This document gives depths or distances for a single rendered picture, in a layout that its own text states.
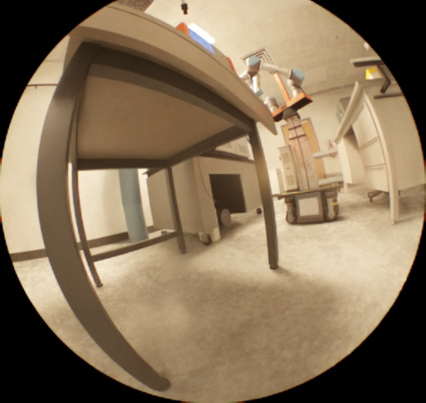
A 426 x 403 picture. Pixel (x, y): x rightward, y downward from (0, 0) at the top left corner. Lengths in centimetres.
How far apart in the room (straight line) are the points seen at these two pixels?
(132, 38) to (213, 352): 60
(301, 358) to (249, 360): 12
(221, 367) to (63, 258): 37
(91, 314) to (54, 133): 21
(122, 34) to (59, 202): 21
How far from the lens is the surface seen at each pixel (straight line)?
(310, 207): 124
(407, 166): 130
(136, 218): 164
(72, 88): 25
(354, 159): 222
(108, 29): 23
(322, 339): 45
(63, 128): 21
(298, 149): 138
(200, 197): 102
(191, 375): 42
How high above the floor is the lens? 39
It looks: 2 degrees up
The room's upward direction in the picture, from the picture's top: 10 degrees counter-clockwise
